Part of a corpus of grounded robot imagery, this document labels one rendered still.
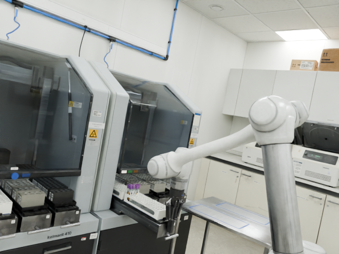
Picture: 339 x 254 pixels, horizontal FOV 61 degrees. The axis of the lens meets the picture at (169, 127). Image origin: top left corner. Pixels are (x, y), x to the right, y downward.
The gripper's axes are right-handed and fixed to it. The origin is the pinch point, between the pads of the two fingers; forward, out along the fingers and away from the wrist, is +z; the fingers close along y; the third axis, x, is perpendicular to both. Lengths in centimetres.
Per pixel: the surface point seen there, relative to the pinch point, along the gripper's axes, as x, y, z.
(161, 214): -5.3, 2.8, -4.1
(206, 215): 2.0, -28.2, -2.0
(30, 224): -33, 58, 3
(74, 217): -33.1, 36.6, 3.2
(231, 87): -144, -258, -110
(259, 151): -68, -229, -29
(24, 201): -40, 59, -5
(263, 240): 36.4, -32.1, -1.9
